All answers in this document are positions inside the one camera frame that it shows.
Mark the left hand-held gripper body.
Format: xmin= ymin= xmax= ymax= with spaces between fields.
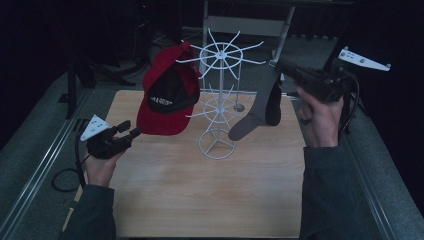
xmin=79 ymin=114 xmax=132 ymax=160

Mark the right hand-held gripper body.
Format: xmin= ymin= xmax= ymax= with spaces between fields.
xmin=293 ymin=46 xmax=392 ymax=104

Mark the red baseball cap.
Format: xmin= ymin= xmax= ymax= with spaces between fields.
xmin=135 ymin=41 xmax=202 ymax=137

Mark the gray sun visor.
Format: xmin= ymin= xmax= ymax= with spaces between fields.
xmin=227 ymin=64 xmax=284 ymax=142

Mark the white wire hat rack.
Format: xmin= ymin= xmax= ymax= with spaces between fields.
xmin=175 ymin=27 xmax=267 ymax=161

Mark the person's left hand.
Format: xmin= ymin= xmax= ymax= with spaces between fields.
xmin=83 ymin=146 xmax=127 ymax=188

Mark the person's right hand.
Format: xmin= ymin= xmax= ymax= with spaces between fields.
xmin=295 ymin=87 xmax=345 ymax=149

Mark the black stand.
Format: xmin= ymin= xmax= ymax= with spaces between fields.
xmin=64 ymin=54 xmax=136 ymax=120

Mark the left hand-held gripper cable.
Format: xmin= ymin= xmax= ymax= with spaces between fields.
xmin=74 ymin=133 xmax=88 ymax=190

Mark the hand-held gripper cable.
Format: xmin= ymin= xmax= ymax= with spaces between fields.
xmin=337 ymin=71 xmax=361 ymax=139
xmin=74 ymin=133 xmax=88 ymax=190

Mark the right hand-held gripper cable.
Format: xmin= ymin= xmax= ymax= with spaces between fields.
xmin=337 ymin=71 xmax=361 ymax=139

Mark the white desk frame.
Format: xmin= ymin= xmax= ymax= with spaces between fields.
xmin=198 ymin=0 xmax=296 ymax=84

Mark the black cable loop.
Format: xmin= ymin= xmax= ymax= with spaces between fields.
xmin=51 ymin=167 xmax=82 ymax=193

